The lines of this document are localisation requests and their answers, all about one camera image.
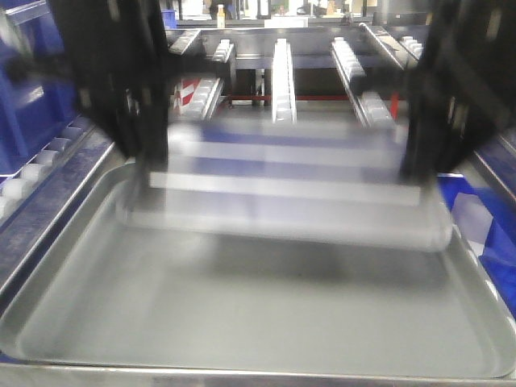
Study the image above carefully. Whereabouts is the distant blue crate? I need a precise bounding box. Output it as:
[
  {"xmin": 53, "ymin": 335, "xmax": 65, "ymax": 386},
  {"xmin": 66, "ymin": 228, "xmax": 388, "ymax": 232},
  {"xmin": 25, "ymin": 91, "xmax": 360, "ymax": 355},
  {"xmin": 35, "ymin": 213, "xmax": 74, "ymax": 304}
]
[{"xmin": 161, "ymin": 9, "xmax": 177, "ymax": 29}]

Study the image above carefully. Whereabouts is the red white striped post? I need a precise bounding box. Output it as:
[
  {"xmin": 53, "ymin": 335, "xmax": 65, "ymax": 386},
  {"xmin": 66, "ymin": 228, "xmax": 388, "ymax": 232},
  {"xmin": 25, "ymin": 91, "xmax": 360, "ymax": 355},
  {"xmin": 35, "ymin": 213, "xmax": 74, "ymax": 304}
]
[{"xmin": 173, "ymin": 77, "xmax": 200, "ymax": 109}]

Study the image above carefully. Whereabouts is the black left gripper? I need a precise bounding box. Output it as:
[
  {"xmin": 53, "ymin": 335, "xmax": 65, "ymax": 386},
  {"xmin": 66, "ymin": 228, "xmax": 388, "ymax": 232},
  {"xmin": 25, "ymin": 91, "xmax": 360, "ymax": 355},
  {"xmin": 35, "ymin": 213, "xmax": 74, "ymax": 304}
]
[{"xmin": 7, "ymin": 1, "xmax": 169, "ymax": 209}]

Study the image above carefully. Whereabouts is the right-centre roller track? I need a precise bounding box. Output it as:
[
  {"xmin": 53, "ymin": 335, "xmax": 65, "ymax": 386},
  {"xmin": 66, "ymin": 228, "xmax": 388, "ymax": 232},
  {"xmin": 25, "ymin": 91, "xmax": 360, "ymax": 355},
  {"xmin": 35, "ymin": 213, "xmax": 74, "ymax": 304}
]
[{"xmin": 331, "ymin": 37, "xmax": 395, "ymax": 129}]

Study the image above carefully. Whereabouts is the right steel divider rail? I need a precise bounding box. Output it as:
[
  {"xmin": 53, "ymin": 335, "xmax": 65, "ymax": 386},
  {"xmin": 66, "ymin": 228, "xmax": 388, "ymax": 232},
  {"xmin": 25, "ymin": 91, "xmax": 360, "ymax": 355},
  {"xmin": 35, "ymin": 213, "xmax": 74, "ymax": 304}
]
[{"xmin": 362, "ymin": 25, "xmax": 515, "ymax": 184}]

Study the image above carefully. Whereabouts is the left-centre roller track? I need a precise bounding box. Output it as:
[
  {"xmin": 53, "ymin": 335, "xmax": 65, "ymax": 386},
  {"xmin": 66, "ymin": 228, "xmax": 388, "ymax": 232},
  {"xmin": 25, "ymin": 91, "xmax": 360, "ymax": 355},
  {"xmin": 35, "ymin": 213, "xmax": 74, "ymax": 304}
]
[{"xmin": 171, "ymin": 39, "xmax": 236, "ymax": 121}]

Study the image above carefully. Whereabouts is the left steel divider rail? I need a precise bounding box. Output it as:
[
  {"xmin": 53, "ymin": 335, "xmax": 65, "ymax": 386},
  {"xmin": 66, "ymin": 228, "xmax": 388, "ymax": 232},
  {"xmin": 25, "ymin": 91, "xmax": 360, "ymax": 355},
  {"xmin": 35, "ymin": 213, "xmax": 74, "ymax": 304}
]
[{"xmin": 0, "ymin": 28, "xmax": 202, "ymax": 299}]

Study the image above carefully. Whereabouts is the large grey serving tray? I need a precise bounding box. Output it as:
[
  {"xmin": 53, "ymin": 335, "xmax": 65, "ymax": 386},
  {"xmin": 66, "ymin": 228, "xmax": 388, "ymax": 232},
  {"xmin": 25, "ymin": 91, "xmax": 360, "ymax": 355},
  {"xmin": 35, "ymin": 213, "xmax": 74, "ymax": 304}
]
[{"xmin": 1, "ymin": 166, "xmax": 515, "ymax": 378}]

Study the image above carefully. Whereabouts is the far right roller track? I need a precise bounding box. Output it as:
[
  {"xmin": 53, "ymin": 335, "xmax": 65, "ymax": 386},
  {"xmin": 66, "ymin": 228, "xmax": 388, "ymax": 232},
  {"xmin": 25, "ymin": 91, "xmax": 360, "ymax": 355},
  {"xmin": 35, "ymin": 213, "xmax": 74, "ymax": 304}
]
[{"xmin": 399, "ymin": 35, "xmax": 424, "ymax": 60}]

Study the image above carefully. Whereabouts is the small silver ribbed tray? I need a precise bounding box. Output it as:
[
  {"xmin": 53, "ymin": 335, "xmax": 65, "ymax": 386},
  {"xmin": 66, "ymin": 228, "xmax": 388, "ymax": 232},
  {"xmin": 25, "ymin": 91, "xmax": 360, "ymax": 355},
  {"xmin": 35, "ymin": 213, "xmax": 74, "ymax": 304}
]
[{"xmin": 116, "ymin": 120, "xmax": 453, "ymax": 252}]

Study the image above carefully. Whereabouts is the far left roller track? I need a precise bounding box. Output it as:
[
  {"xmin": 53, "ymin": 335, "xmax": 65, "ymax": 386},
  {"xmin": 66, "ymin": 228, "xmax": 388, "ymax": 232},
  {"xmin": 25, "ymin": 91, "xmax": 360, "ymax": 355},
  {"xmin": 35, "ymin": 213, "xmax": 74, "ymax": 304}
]
[{"xmin": 1, "ymin": 116, "xmax": 93, "ymax": 223}]

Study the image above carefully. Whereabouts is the steel divider rail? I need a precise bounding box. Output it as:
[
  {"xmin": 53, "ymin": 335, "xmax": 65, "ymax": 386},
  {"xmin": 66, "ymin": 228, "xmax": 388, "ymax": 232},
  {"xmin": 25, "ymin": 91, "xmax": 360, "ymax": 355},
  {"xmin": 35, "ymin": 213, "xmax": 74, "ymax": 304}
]
[
  {"xmin": 362, "ymin": 25, "xmax": 515, "ymax": 184},
  {"xmin": 0, "ymin": 28, "xmax": 202, "ymax": 299}
]

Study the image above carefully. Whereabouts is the centre roller track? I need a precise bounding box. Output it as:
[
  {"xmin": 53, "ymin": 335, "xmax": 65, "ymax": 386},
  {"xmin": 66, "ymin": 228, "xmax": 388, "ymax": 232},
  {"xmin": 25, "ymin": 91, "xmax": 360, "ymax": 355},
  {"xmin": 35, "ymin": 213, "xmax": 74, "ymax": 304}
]
[{"xmin": 271, "ymin": 39, "xmax": 297, "ymax": 123}]

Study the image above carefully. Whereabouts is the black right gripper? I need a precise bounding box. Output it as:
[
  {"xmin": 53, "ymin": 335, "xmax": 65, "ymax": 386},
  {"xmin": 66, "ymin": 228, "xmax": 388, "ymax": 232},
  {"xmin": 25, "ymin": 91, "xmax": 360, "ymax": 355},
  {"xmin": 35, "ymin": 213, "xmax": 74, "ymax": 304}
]
[{"xmin": 400, "ymin": 1, "xmax": 515, "ymax": 181}]

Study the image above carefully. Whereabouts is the blue crate upper left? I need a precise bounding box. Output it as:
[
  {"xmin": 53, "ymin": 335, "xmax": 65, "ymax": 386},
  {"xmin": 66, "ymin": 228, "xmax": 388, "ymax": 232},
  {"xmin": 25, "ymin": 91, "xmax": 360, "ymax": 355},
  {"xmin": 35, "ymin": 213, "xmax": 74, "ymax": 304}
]
[{"xmin": 1, "ymin": 1, "xmax": 77, "ymax": 177}]

